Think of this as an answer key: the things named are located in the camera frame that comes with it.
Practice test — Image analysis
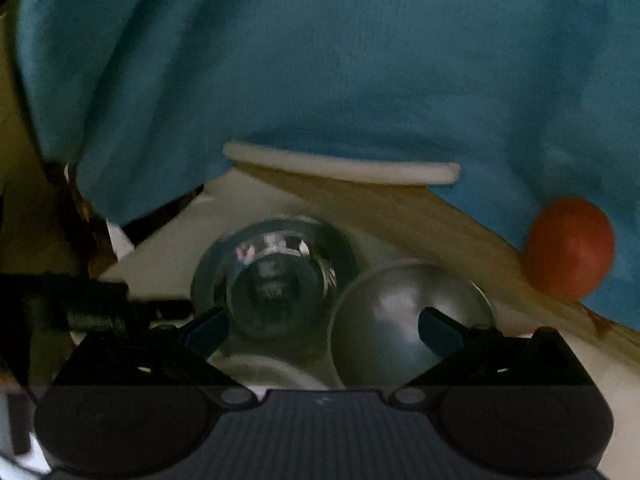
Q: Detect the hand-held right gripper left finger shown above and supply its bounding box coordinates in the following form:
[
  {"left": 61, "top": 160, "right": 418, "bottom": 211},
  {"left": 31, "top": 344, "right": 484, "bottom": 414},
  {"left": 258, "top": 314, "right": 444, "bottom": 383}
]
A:
[{"left": 45, "top": 306, "right": 258, "bottom": 408}]

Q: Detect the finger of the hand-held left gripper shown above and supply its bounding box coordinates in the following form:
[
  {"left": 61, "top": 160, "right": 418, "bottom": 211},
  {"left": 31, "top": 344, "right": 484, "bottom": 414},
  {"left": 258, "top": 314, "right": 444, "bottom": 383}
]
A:
[{"left": 0, "top": 271, "right": 193, "bottom": 333}]

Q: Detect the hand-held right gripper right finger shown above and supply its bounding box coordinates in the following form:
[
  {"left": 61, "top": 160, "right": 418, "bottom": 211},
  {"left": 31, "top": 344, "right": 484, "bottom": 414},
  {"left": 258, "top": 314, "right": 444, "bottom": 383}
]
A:
[{"left": 387, "top": 307, "right": 598, "bottom": 406}]

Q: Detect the stainless steel bowl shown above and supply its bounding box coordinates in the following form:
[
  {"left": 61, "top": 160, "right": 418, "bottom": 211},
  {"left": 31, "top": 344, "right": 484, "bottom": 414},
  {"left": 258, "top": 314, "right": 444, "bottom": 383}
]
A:
[{"left": 327, "top": 259, "right": 498, "bottom": 391}]

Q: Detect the clear glass cup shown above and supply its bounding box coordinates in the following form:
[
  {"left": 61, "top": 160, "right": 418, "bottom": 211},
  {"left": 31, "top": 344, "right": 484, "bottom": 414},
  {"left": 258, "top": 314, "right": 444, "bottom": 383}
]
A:
[{"left": 190, "top": 217, "right": 361, "bottom": 343}]

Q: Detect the white table mat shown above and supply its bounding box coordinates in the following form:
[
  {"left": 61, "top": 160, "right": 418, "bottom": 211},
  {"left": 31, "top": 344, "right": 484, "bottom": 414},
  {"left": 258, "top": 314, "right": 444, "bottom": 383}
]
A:
[{"left": 97, "top": 172, "right": 640, "bottom": 461}]

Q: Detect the white paper roll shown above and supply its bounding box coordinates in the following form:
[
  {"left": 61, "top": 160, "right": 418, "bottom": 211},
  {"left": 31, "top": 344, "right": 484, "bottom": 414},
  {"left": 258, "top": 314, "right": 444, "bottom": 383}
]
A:
[{"left": 222, "top": 141, "right": 461, "bottom": 187}]

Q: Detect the blue knit cloth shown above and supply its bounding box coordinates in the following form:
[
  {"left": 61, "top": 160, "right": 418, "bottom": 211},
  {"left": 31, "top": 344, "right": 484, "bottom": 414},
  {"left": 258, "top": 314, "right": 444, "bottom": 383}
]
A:
[{"left": 15, "top": 0, "right": 640, "bottom": 333}]

